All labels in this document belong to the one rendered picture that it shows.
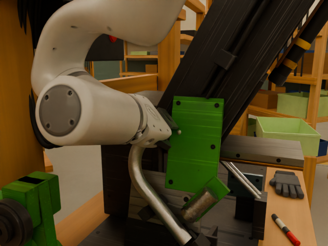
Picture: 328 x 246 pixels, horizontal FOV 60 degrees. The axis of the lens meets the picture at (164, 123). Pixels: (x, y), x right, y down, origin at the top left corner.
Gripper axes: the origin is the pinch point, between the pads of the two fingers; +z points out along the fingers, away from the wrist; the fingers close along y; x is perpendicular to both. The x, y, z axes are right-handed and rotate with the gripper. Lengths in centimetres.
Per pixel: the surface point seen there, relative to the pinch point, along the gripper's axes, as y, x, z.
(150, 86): 37, 11, 67
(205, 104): -2.5, -10.2, 2.7
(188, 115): -1.9, -5.8, 2.7
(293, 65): -5.4, -31.9, 19.4
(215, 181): -16.7, -1.8, 2.5
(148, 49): 482, 102, 839
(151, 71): 395, 138, 811
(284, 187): -32, -9, 49
